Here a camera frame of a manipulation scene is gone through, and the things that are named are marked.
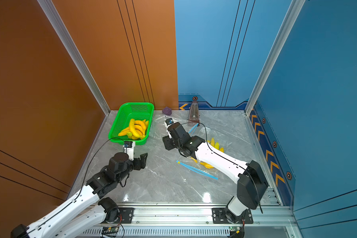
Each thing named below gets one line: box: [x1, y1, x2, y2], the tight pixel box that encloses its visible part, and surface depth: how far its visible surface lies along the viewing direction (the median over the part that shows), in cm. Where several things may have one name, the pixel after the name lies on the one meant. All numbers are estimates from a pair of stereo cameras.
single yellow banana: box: [129, 118, 146, 139], surface depth 100 cm
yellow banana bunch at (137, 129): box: [118, 118, 149, 140], surface depth 102 cm
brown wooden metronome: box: [188, 96, 200, 123], surface depth 107 cm
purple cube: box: [162, 106, 173, 116], surface depth 118 cm
